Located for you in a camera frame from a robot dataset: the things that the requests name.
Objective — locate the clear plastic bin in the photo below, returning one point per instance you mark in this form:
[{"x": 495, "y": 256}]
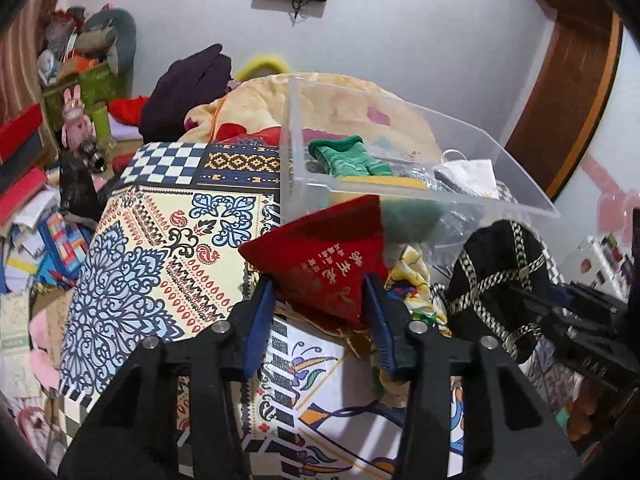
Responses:
[{"x": 450, "y": 125}]

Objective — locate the red velvet pouch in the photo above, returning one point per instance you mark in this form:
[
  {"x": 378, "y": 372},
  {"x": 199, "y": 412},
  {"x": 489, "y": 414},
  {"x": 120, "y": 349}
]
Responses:
[{"x": 320, "y": 255}]

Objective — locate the green knitted sock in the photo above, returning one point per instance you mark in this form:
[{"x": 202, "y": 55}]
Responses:
[{"x": 350, "y": 160}]

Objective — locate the dark purple garment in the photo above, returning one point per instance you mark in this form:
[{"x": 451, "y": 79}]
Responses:
[{"x": 185, "y": 90}]

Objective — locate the striped brown curtain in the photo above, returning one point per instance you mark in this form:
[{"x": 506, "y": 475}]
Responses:
[{"x": 25, "y": 35}]

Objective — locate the blue colourful box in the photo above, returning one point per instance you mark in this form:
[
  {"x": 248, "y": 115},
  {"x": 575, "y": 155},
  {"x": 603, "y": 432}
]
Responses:
[{"x": 62, "y": 245}]

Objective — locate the white face mask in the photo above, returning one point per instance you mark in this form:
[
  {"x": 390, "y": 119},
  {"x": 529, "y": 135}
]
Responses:
[{"x": 472, "y": 175}]

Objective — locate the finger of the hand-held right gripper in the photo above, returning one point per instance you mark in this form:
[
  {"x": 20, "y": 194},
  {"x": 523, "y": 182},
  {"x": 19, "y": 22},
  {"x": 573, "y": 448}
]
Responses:
[{"x": 542, "y": 296}]

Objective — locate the patterned bed cover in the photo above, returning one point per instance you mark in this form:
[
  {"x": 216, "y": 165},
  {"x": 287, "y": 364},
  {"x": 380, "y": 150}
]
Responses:
[{"x": 150, "y": 240}]

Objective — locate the pink rabbit plush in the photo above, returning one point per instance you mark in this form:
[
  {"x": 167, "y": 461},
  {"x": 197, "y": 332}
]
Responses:
[{"x": 76, "y": 120}]

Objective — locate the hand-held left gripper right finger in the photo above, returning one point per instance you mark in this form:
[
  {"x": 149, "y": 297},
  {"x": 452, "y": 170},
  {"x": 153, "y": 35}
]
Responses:
[{"x": 378, "y": 322}]

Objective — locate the red flat box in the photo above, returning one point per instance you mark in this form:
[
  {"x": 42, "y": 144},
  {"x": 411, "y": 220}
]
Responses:
[{"x": 17, "y": 130}]

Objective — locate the yellow floral scarf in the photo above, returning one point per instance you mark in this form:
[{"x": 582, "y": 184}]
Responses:
[{"x": 412, "y": 280}]

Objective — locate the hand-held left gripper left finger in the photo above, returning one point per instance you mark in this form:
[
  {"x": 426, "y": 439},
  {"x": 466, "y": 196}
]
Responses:
[{"x": 261, "y": 317}]

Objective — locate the red cloth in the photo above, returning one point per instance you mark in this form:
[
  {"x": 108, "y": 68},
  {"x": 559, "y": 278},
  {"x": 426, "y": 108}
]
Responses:
[{"x": 127, "y": 110}]

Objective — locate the teal fuzzy cloth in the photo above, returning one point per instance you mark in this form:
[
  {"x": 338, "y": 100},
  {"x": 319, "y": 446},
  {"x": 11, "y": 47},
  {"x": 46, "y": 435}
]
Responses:
[{"x": 410, "y": 220}]

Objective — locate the beige fleece blanket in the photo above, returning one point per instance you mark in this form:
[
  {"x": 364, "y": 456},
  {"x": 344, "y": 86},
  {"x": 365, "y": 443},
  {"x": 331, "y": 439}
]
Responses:
[{"x": 260, "y": 105}]

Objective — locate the grey stuffed toy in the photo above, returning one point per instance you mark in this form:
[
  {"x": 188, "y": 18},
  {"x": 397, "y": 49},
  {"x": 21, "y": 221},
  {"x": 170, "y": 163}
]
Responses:
[{"x": 112, "y": 30}]

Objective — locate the green cardboard box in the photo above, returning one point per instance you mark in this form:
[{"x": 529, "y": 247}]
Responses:
[{"x": 100, "y": 87}]

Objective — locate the wooden door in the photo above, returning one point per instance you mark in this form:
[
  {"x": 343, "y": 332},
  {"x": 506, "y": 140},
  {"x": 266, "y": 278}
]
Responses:
[{"x": 565, "y": 95}]

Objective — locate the yellow plush item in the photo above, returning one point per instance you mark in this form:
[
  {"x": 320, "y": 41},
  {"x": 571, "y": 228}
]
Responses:
[{"x": 262, "y": 62}]

